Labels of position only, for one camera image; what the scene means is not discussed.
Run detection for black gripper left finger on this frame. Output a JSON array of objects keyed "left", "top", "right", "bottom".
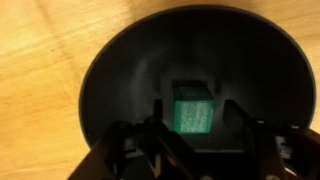
[{"left": 68, "top": 98, "right": 198, "bottom": 180}]

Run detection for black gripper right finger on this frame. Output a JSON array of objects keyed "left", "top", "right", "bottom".
[{"left": 221, "top": 99, "right": 320, "bottom": 180}]

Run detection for small green cube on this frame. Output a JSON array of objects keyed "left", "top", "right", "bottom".
[{"left": 171, "top": 79, "right": 215, "bottom": 135}]

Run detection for black bowl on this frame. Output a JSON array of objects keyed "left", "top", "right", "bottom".
[{"left": 78, "top": 4, "right": 316, "bottom": 155}]

